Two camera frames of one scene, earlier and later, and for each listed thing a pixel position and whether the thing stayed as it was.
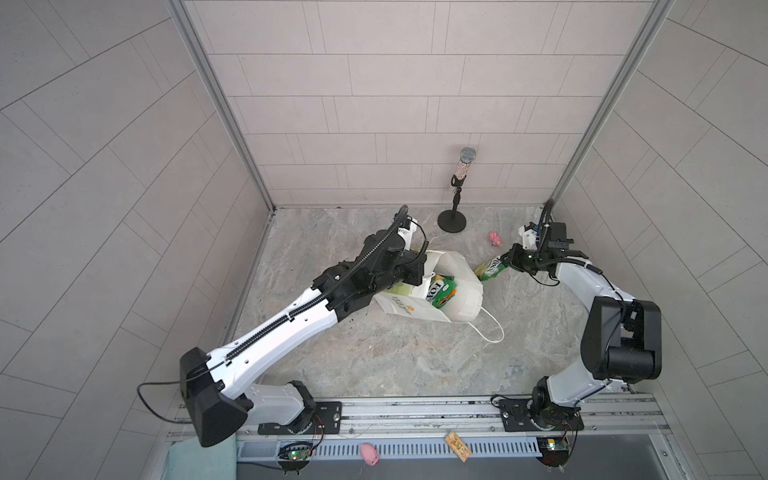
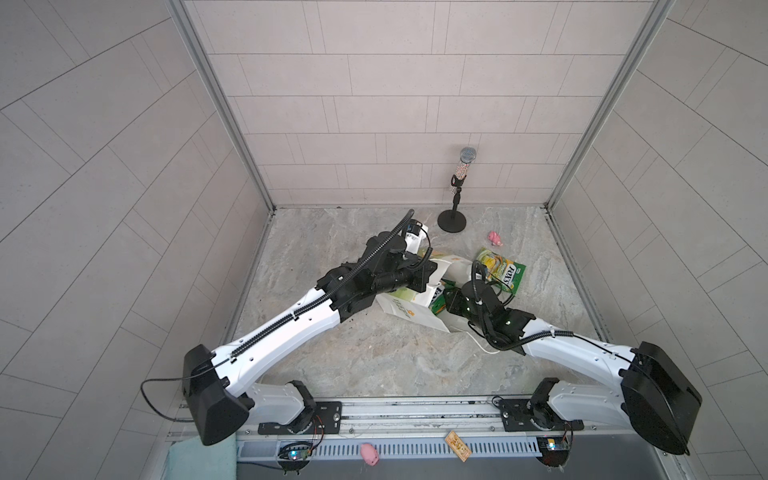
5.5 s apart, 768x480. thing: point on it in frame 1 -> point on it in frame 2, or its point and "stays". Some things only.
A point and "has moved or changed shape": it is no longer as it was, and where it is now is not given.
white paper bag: x=450 y=288 stays
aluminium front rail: x=620 y=415 stays
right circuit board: x=553 y=451 stays
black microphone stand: x=454 y=220 stays
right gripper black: x=514 y=259 -> x=453 y=299
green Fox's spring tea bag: x=485 y=271 has moved or changed shape
